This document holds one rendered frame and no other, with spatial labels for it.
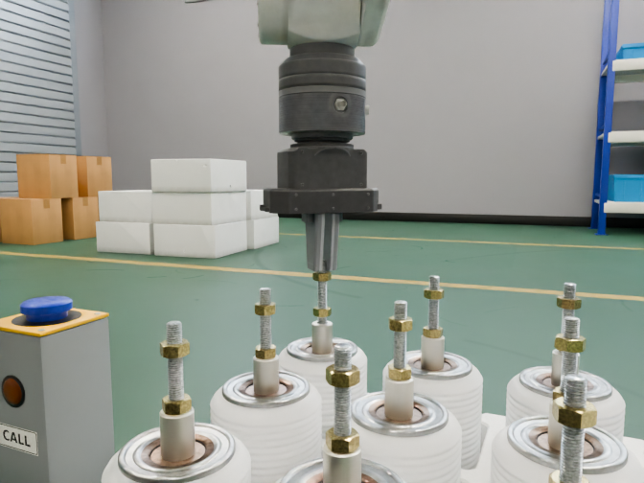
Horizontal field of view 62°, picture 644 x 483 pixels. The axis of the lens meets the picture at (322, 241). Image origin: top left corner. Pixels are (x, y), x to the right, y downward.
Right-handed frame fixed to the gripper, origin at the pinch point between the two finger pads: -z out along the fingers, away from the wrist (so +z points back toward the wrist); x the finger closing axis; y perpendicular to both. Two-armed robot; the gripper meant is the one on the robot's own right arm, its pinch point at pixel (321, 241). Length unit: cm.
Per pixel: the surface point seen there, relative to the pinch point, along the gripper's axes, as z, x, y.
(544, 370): -11.4, -16.4, 14.7
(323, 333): -9.5, 0.3, 1.0
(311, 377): -13.0, 2.7, 3.8
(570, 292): -3.3, -15.7, 17.8
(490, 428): -18.8, -14.3, 10.1
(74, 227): -28, 32, -367
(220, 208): -10, -45, -245
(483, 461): -18.8, -9.4, 14.8
